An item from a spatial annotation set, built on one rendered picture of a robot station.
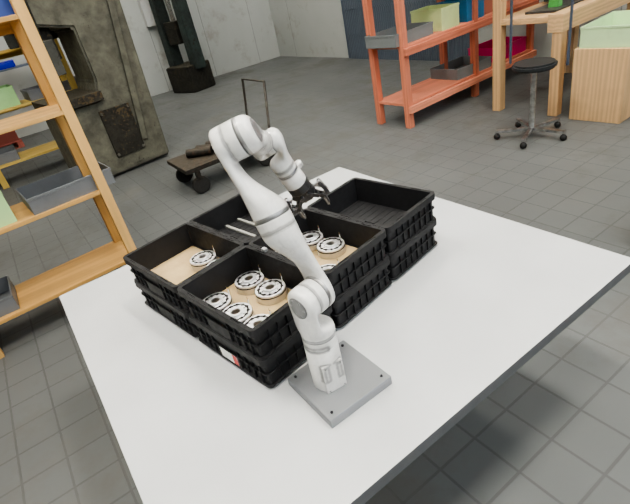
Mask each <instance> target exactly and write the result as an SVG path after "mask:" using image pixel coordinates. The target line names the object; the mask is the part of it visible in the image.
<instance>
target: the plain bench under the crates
mask: <svg viewBox="0 0 630 504"><path fill-rule="evenodd" d="M432 206H434V209H433V216H435V217H436V221H437V225H436V226H435V227H434V231H436V234H435V235H434V236H435V240H436V241H437V242H438V243H437V245H436V246H434V247H433V248H432V249H431V250H430V251H429V252H428V253H426V254H425V255H424V256H423V257H422V258H421V259H420V260H418V261H417V262H416V263H415V264H414V265H413V266H412V267H410V268H409V269H408V270H407V271H406V272H405V273H404V274H402V275H401V276H400V277H399V278H398V279H396V280H391V281H392V284H391V285H390V286H389V287H388V288H387V289H385V290H384V291H383V292H382V293H381V294H380V295H379V296H377V297H376V298H375V299H374V300H373V301H372V302H371V303H369V304H368V305H367V306H366V307H365V308H364V309H363V310H362V311H360V312H359V313H358V314H357V315H356V316H355V317H354V318H352V319H351V320H350V321H349V322H348V323H347V324H346V325H344V326H343V327H342V328H336V333H337V338H338V343H340V342H341V341H343V340H344V341H346V342H347V343H348V344H349V345H351V346H352V347H353V348H355V349H356V350H357V351H359V352H360V353H361V354H363V355H364V356H365V357H367V358H368V359H369V360H370V361H372V362H373V363H374V364H376V365H377V366H378V367H380V368H381V369H382V370H384V371H385V372H386V373H388V374H389V375H390V376H391V379H392V384H391V385H390V386H388V387H387V388H386V389H384V390H383V391H382V392H380V393H379V394H378V395H376V396H375V397H374V398H372V399H371V400H370V401H368V402H367V403H366V404H365V405H363V406H362V407H361V408H359V409H358V410H357V411H355V412H354V413H353V414H351V415H350V416H349V417H347V418H346V419H345V420H343V421H342V422H341V423H339V424H338V425H337V426H335V427H334V428H333V429H332V428H331V427H330V426H329V425H328V424H327V423H326V422H325V421H324V420H323V419H322V418H321V417H320V416H319V415H318V414H317V413H316V412H315V411H314V410H313V409H312V407H311V406H310V405H309V404H308V403H307V402H306V401H305V400H304V399H303V398H302V397H301V396H300V395H299V394H298V393H297V392H296V391H295V390H294V389H293V388H292V387H291V386H290V385H289V383H288V380H287V377H288V376H289V375H291V374H293V373H294V372H296V371H297V370H299V369H300V368H302V367H303V366H305V365H306V364H308V360H307V359H306V360H305V361H303V362H302V363H301V364H300V365H299V366H298V367H297V368H295V369H294V370H293V371H292V372H291V373H290V374H289V375H288V376H286V377H285V378H284V379H283V380H282V381H281V382H280V383H278V384H277V385H276V386H275V387H273V388H268V387H266V386H265V385H263V384H262V383H260V382H259V381H258V380H256V379H255V378H253V377H252V376H250V375H249V374H247V373H246V372H244V371H243V370H241V369H240V368H238V367H237V366H236V365H234V364H233V363H231V362H230V361H228V360H227V359H225V358H224V357H222V356H221V355H219V354H218V353H216V352H215V351H214V350H212V349H211V348H209V347H208V346H206V345H205V344H203V343H202V342H200V341H199V337H193V336H192V335H190V334H189V333H187V332H186V331H184V330H183V329H181V328H180V327H178V326H177V325H175V324H174V323H173V322H171V321H170V320H168V319H167V318H165V317H164V316H162V315H161V314H159V313H158V312H156V311H155V310H153V309H152V308H151V307H149V306H148V305H146V304H145V301H146V298H145V296H143V295H142V294H141V292H142V290H140V289H139V288H137V287H136V285H135V283H134V279H135V278H136V277H135V275H134V273H132V272H131V271H130V269H131V267H130V266H129V265H126V266H124V267H121V268H119V269H117V270H115V271H113V272H111V273H108V274H106V275H104V276H102V277H100V278H98V279H95V280H93V281H91V282H89V283H87V284H85V285H82V286H80V287H78V288H76V289H74V290H72V291H69V292H67V293H65V294H63V295H61V296H59V298H60V300H61V303H62V305H63V307H64V310H65V312H66V315H67V317H68V320H69V322H70V325H71V327H72V330H73V332H74V334H75V337H76V339H77V342H78V344H79V347H80V349H81V352H82V354H83V357H84V359H85V361H86V364H87V366H88V369H89V371H90V374H91V376H92V379H93V381H94V384H95V386H96V388H97V391H98V393H99V396H100V398H101V401H102V403H103V406H104V408H105V411H106V413H107V415H108V418H109V420H110V423H111V425H112V428H113V430H114V433H115V435H116V438H117V440H118V442H119V445H120V447H121V450H122V452H123V455H124V457H125V460H126V462H127V465H128V467H129V470H130V472H131V474H132V477H133V479H134V482H135V484H136V487H137V489H138V492H139V494H140V497H141V499H142V501H143V504H365V503H366V502H367V501H368V500H369V499H370V498H372V497H373V496H374V495H375V494H376V493H377V492H378V491H380V490H381V489H382V488H383V487H384V486H385V485H386V484H388V483H389V482H390V481H391V480H392V479H393V478H394V477H396V476H397V475H398V474H399V473H400V472H401V471H403V470H404V469H405V468H406V467H407V466H408V465H409V464H411V463H412V462H413V461H414V460H415V459H416V458H417V457H419V456H420V455H421V454H422V453H423V452H424V451H425V450H427V449H428V448H429V447H430V446H431V445H432V444H433V443H435V442H436V441H437V440H438V439H439V438H440V437H442V436H443V435H444V434H445V433H446V432H447V431H448V430H450V429H451V428H452V427H453V426H454V425H455V424H456V423H458V422H459V421H460V420H461V419H462V418H463V417H464V416H466V415H467V414H468V413H469V412H470V411H471V410H473V409H474V408H475V407H476V406H477V405H478V404H479V403H481V402H482V401H483V400H484V399H485V398H486V397H487V396H489V395H490V394H491V393H492V392H493V391H494V390H495V389H497V388H498V387H499V386H500V385H501V384H502V383H504V382H505V381H506V380H507V379H508V378H509V377H510V376H512V375H513V374H514V373H515V372H516V371H517V370H518V369H520V368H521V367H522V366H523V365H524V364H525V363H526V362H528V361H529V360H530V359H531V358H532V357H533V356H535V355H536V354H537V353H538V352H539V351H540V350H541V349H543V348H544V347H545V346H546V345H547V344H548V343H549V342H551V341H552V340H553V339H554V338H555V337H556V336H557V335H559V334H560V333H561V332H562V331H563V330H564V329H565V328H567V327H568V326H569V325H570V324H571V323H572V322H574V321H575V320H576V319H577V318H578V317H579V316H580V315H582V314H583V313H584V312H585V311H586V310H587V309H588V308H590V307H591V306H592V305H593V304H594V303H595V302H596V301H598V300H599V299H600V298H601V297H602V296H603V295H605V294H606V293H607V292H608V291H609V290H610V289H611V288H613V287H614V286H615V285H616V284H617V283H618V282H619V281H621V280H622V279H623V278H624V277H625V276H626V275H627V274H629V273H630V257H627V256H624V255H620V254H617V253H614V252H611V251H608V250H604V249H601V248H598V247H595V246H592V245H588V244H585V243H582V242H579V241H575V240H572V239H569V238H566V237H563V236H559V235H556V234H553V233H550V232H547V231H543V230H540V229H537V228H534V227H531V226H527V225H524V224H521V223H518V222H514V221H511V220H508V219H505V218H502V217H498V216H495V215H492V214H489V213H486V212H482V211H479V210H476V209H473V208H470V207H466V206H463V205H460V204H457V203H453V202H450V201H447V200H444V199H441V198H437V197H435V199H434V200H433V201H432Z"/></svg>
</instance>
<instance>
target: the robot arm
mask: <svg viewBox="0 0 630 504"><path fill-rule="evenodd" d="M208 136H209V141H210V144H211V146H212V149H213V150H214V152H215V154H216V156H217V157H218V159H219V161H220V162H221V164H222V166H223V167H224V169H225V171H226V172H227V174H228V175H229V177H230V179H231V180H232V182H233V184H234V185H235V187H236V189H237V190H238V192H239V194H240V196H241V198H242V199H243V201H244V203H245V205H246V207H247V209H248V211H249V213H250V215H251V217H252V220H253V222H254V224H255V225H256V228H257V230H258V231H259V233H260V235H261V237H262V239H263V241H264V242H265V243H266V244H267V245H268V246H269V247H270V248H272V249H273V250H275V251H277V252H278V253H280V254H282V255H284V256H285V257H287V258H289V259H290V260H291V261H293V262H294V263H295V264H296V266H297V267H298V269H299V270H300V272H301V273H302V275H303V277H304V280H303V281H302V282H301V283H300V284H298V285H297V286H296V287H294V288H293V289H292V290H291V291H290V292H289V293H288V304H289V307H290V310H291V313H292V316H293V319H294V322H295V325H296V327H297V329H298V331H299V332H300V334H301V337H302V341H303V345H304V349H305V353H306V356H307V360H308V364H309V368H310V371H311V375H312V379H313V382H314V385H315V387H316V388H318V389H319V390H321V391H325V392H327V393H328V394H329V393H331V392H333V391H335V390H336V389H338V388H340V387H342V386H343V385H345V384H347V381H346V376H345V371H344V366H343V361H342V357H341V352H340V348H339V343H338V338H337V333H336V329H335V324H334V322H333V320H332V319H331V318H330V317H329V316H326V315H321V313H322V312H324V311H325V310H326V309H327V308H328V307H329V306H330V305H331V304H332V303H333V302H334V301H335V292H334V289H333V287H332V285H331V283H330V281H329V279H328V278H327V276H326V274H325V273H324V271H323V270H322V268H321V266H320V265H319V263H318V262H317V260H316V258H315V257H314V255H313V253H312V252H311V250H310V248H309V246H308V244H307V242H306V240H305V239H304V237H303V235H302V233H301V231H300V229H299V226H298V224H297V222H296V220H295V218H294V216H293V215H294V214H295V213H298V214H299V215H300V216H301V218H305V219H306V218H307V217H306V215H305V213H304V212H303V211H302V210H301V208H302V205H303V203H307V202H308V201H309V200H312V199H313V197H317V198H319V197H323V199H324V200H325V202H326V203H327V204H328V205H329V204H330V203H329V202H330V200H329V198H328V196H327V194H329V193H330V191H329V188H328V187H327V186H326V185H325V184H324V183H323V182H322V180H321V179H320V178H317V179H316V180H317V181H316V182H315V183H314V184H312V183H311V182H310V181H309V180H308V178H307V177H306V176H305V174H304V173H303V171H302V170H301V168H302V166H303V163H302V162H301V160H296V161H295V162H294V160H293V159H292V158H291V156H290V154H289V153H288V150H287V148H286V145H285V141H284V138H283V135H282V133H281V132H280V131H279V130H278V129H276V128H274V127H271V128H269V129H267V130H265V131H264V130H262V129H261V128H260V127H259V126H258V125H257V123H256V122H255V121H254V120H253V119H252V118H251V117H249V116H247V115H238V116H235V117H233V118H232V119H230V120H228V121H226V122H224V123H222V124H220V125H218V126H216V127H214V128H213V129H211V130H210V131H209V135H208ZM275 153H277V154H276V155H275V156H274V157H273V158H272V159H271V161H270V167H271V169H272V170H273V172H274V173H275V174H276V175H277V177H278V178H279V179H280V181H281V183H282V184H283V186H284V187H285V188H286V189H287V191H288V192H289V193H290V195H291V196H292V197H291V198H289V199H288V198H285V199H283V198H281V197H280V196H279V195H277V194H276V193H274V192H272V191H271V190H269V189H267V188H266V187H264V186H262V185H261V184H259V183H258V182H256V181H255V180H254V179H252V178H251V177H250V176H249V175H248V174H247V173H246V172H245V171H244V169H243V168H242V167H241V165H240V164H239V161H241V160H243V159H245V158H247V157H249V156H251V155H253V156H254V157H255V158H256V159H257V160H259V161H263V160H265V159H267V158H269V157H270V156H272V155H273V154H275ZM315 187H319V188H320V187H321V188H322V189H323V190H318V189H316V188H315ZM292 201H295V202H296V207H295V208H293V207H292Z"/></svg>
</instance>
